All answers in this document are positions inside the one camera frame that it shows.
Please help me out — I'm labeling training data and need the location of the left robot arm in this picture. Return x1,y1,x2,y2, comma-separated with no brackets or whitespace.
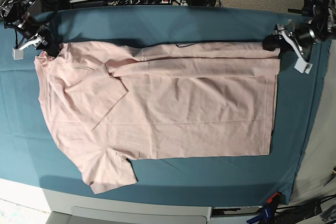
262,0,335,61

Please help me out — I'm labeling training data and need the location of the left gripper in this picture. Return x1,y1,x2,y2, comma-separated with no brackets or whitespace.
262,19,321,60

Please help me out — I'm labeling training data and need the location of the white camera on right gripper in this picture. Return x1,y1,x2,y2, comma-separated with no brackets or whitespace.
12,48,24,60

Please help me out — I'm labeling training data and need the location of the orange black clamp bottom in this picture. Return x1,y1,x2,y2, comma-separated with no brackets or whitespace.
266,192,282,204

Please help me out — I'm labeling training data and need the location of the teal table cloth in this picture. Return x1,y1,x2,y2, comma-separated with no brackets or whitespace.
1,6,331,206

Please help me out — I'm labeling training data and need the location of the pink T-shirt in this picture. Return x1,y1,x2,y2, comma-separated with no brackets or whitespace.
34,41,280,194

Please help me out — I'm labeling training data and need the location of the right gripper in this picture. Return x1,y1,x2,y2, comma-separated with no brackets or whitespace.
5,19,60,57

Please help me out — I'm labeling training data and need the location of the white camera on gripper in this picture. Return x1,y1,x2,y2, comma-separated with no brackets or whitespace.
12,48,24,60
294,59,312,74

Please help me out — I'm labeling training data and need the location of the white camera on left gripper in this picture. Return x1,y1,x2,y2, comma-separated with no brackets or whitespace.
294,59,312,74

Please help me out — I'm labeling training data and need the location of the blue clamp bottom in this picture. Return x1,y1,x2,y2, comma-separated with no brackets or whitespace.
246,205,276,224

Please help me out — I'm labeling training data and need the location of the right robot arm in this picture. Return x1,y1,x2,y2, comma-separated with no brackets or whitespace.
1,0,60,60

